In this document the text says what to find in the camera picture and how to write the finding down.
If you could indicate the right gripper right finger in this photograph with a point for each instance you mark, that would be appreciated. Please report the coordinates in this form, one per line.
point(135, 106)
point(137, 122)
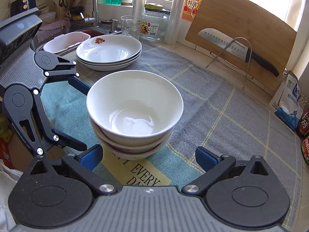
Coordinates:
point(216, 169)

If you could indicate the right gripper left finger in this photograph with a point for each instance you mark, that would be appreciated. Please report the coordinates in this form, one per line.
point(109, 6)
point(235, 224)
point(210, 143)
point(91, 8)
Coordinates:
point(81, 166)

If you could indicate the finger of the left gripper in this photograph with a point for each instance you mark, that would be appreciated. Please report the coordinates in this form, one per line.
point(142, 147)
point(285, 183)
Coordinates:
point(45, 136)
point(69, 76)

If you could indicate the white plate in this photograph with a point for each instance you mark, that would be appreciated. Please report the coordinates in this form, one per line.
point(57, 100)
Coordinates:
point(110, 66)
point(108, 62)
point(108, 48)

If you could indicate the white bowl front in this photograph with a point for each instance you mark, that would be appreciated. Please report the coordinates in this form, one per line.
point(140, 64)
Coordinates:
point(134, 104)

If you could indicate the chrome kitchen faucet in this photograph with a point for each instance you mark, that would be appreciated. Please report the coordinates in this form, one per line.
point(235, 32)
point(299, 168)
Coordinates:
point(94, 20)

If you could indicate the white red colander basin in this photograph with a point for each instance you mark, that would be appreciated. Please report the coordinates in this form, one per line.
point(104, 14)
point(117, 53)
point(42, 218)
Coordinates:
point(65, 41)

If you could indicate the purple dish cloth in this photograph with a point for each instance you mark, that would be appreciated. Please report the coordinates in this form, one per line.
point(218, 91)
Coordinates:
point(52, 29)

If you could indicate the clear drinking glass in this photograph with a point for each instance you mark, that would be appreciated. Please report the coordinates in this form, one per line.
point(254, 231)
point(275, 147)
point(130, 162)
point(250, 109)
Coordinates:
point(131, 25)

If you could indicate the green lidded sauce jar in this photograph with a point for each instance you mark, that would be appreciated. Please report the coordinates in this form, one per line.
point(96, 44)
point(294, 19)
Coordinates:
point(305, 150)

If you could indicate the short plastic wrap roll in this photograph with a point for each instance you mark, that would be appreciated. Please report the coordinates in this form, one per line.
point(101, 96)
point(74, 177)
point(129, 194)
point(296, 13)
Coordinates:
point(138, 0)

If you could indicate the white blue salt bag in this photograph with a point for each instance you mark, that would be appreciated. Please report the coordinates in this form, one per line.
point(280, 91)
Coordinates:
point(286, 101)

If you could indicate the dark vinegar bottle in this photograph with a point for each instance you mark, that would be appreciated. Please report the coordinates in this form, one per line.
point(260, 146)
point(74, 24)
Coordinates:
point(303, 125)

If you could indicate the glass jar green lid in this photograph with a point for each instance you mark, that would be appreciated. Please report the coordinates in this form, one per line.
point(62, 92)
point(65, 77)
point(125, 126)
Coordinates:
point(154, 22)

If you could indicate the tall plastic wrap roll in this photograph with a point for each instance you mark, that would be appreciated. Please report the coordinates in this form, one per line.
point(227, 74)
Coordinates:
point(174, 22)

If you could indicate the bamboo cutting board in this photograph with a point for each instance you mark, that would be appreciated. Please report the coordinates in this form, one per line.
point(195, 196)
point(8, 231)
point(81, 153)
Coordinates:
point(268, 35)

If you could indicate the orange cooking oil bottle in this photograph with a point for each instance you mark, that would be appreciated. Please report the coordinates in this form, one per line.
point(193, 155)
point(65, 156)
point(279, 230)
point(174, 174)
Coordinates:
point(192, 1)

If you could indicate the black handled kitchen knife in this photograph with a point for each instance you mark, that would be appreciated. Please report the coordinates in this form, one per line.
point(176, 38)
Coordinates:
point(236, 48)

